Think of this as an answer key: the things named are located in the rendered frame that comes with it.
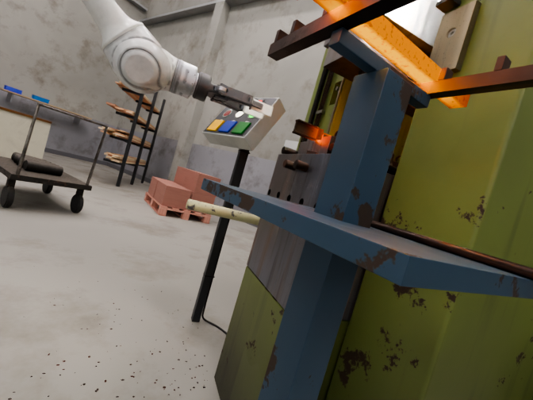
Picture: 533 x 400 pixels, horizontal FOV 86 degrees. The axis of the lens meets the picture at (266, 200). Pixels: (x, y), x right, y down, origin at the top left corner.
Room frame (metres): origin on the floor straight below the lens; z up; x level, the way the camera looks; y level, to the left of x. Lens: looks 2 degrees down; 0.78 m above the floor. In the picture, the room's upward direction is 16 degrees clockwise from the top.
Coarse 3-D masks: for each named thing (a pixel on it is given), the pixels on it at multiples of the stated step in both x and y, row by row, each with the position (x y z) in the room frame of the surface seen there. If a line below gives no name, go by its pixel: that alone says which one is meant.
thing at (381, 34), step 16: (320, 0) 0.36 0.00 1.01; (336, 0) 0.35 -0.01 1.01; (368, 32) 0.39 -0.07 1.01; (384, 32) 0.39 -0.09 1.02; (400, 32) 0.40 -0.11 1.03; (384, 48) 0.42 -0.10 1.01; (400, 48) 0.41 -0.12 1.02; (416, 48) 0.43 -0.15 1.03; (400, 64) 0.44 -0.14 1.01; (416, 64) 0.43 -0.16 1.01; (432, 64) 0.45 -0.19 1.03; (416, 80) 0.47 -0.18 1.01; (432, 80) 0.46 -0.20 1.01; (464, 96) 0.51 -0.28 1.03
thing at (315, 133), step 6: (300, 120) 0.93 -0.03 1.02; (294, 126) 0.94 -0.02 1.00; (300, 126) 0.94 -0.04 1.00; (306, 126) 0.95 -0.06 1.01; (312, 126) 0.95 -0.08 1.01; (294, 132) 0.93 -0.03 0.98; (300, 132) 0.94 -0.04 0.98; (306, 132) 0.95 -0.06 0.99; (312, 132) 0.96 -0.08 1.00; (318, 132) 0.96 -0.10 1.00; (312, 138) 0.95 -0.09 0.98; (318, 138) 0.95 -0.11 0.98
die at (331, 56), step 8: (352, 32) 0.96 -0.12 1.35; (328, 48) 1.09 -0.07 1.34; (328, 56) 1.07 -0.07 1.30; (336, 56) 1.01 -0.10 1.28; (328, 64) 1.06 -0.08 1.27; (336, 64) 1.04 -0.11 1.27; (344, 64) 1.03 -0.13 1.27; (352, 64) 1.01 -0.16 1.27; (392, 64) 0.96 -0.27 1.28; (336, 72) 1.10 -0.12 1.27; (344, 72) 1.09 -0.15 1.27; (352, 72) 1.07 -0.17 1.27; (352, 80) 1.13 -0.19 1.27
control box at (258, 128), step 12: (228, 108) 1.53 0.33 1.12; (276, 108) 1.36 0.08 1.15; (228, 120) 1.43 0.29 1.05; (240, 120) 1.38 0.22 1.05; (252, 120) 1.33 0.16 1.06; (264, 120) 1.32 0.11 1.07; (276, 120) 1.37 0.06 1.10; (204, 132) 1.47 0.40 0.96; (216, 132) 1.41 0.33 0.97; (228, 132) 1.35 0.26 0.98; (252, 132) 1.28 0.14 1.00; (264, 132) 1.33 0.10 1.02; (228, 144) 1.40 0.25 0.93; (240, 144) 1.33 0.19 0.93; (252, 144) 1.30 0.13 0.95
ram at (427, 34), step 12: (420, 0) 0.91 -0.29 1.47; (432, 0) 0.93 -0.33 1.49; (396, 12) 0.88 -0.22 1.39; (408, 12) 0.90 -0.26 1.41; (420, 12) 0.92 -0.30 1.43; (432, 12) 0.93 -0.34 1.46; (396, 24) 0.89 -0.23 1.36; (408, 24) 0.91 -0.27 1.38; (420, 24) 0.92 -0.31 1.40; (432, 24) 0.94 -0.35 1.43; (408, 36) 0.93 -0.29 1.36; (420, 36) 0.93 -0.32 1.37; (432, 36) 0.95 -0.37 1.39; (420, 48) 0.98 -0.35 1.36
